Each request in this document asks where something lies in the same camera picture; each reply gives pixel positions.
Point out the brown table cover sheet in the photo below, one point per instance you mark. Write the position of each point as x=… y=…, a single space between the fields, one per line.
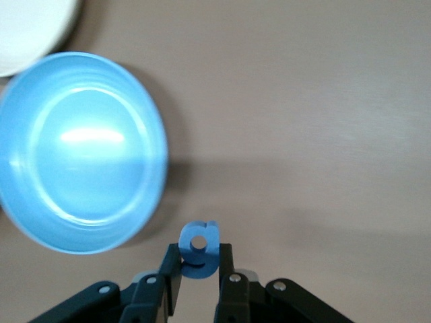
x=303 y=101

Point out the beige plate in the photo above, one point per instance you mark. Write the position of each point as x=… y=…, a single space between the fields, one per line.
x=27 y=30

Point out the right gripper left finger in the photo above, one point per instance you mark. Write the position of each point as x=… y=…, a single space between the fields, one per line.
x=148 y=296

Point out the blue plate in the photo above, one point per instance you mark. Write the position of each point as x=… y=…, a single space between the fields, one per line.
x=84 y=151

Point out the blue foam letter g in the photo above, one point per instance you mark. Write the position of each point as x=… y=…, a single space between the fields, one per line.
x=208 y=255

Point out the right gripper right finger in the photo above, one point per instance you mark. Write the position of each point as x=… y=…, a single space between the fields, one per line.
x=242 y=299

